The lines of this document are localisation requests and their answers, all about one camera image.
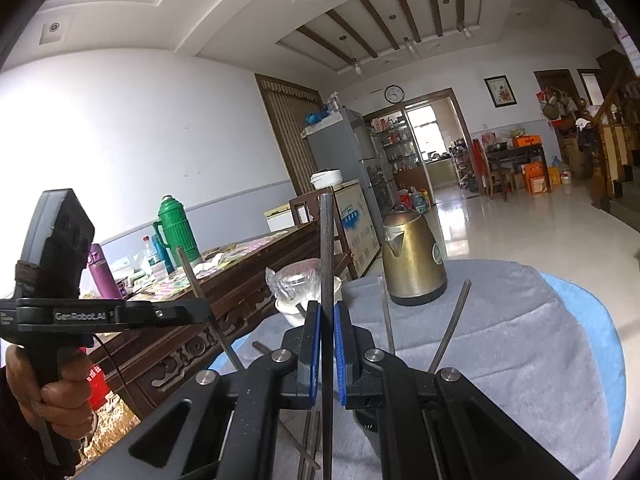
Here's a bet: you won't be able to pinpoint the large water jug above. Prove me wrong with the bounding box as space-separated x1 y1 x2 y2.
549 154 574 185

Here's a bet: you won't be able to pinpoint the glass display cabinet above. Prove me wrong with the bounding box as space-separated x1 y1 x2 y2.
369 114 426 187

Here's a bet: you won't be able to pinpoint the blue detergent bottles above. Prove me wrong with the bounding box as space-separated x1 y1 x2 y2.
399 187 434 214

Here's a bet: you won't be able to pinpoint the dark metal utensil holder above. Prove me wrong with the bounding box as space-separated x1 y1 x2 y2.
352 407 382 434

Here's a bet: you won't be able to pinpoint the wooden chair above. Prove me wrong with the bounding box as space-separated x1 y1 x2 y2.
288 192 359 281

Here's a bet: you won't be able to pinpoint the cluster of hanging bags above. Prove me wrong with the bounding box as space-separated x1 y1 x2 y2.
535 87 576 122

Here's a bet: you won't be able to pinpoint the patterned table mat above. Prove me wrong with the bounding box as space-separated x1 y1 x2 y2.
125 230 292 302

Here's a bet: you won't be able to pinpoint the bunch of metal chopsticks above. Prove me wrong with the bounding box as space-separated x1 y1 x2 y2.
252 279 474 480

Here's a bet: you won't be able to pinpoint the golden electric kettle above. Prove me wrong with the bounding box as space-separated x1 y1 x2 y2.
381 203 448 307

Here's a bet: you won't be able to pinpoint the green thermos flask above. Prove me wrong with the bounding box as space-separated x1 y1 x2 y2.
152 195 204 269

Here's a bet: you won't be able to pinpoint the carved wooden sideboard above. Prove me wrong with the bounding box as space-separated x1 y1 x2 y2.
85 225 352 421

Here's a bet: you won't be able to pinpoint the orange carton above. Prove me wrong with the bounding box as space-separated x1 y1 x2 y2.
522 162 564 196

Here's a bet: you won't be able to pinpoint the person's left hand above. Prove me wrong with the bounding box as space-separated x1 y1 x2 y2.
5 346 99 442

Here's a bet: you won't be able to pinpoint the grey tablecloth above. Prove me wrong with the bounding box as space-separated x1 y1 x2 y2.
200 258 614 480

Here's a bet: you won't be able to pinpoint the wooden staircase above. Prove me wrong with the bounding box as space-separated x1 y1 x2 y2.
589 50 640 222

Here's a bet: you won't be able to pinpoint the framed wall picture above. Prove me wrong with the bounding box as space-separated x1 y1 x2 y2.
483 74 517 109

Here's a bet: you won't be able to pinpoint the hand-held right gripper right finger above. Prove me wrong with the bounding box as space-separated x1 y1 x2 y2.
334 301 594 480

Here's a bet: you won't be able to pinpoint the clear plastic water bottle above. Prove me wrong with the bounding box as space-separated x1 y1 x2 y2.
141 235 169 281

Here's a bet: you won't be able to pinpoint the teal bottle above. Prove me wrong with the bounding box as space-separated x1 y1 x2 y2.
153 232 177 274

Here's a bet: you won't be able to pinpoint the person's left forearm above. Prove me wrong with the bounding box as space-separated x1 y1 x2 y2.
0 365 57 480

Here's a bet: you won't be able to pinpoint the grey refrigerator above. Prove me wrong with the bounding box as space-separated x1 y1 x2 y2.
301 107 401 212

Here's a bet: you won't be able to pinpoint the wall calendar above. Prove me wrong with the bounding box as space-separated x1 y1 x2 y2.
594 0 640 74

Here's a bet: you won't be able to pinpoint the dark wooden dining table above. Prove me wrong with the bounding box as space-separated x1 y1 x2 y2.
484 144 549 197

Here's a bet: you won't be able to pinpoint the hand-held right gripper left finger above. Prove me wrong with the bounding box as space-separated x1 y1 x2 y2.
75 301 322 480

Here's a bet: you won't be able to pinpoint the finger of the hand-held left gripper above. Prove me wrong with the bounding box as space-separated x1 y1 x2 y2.
115 298 209 334

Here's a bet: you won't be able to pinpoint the white bowl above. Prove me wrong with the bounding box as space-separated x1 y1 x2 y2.
274 275 346 329

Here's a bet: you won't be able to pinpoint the purple insulated bottle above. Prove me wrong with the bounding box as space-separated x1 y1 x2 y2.
85 243 125 301

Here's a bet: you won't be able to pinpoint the brown door curtain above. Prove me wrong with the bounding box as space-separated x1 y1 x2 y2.
254 73 326 202

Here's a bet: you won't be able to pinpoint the white storage box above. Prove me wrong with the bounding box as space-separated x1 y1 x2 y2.
263 203 296 234

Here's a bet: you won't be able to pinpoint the black cable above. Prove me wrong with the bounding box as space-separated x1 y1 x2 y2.
91 332 137 420

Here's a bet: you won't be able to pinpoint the red shopping bag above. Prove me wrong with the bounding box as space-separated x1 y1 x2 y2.
84 359 114 412

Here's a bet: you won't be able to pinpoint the metal chopstick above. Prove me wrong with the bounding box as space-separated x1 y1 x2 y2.
319 193 335 480
177 245 247 374

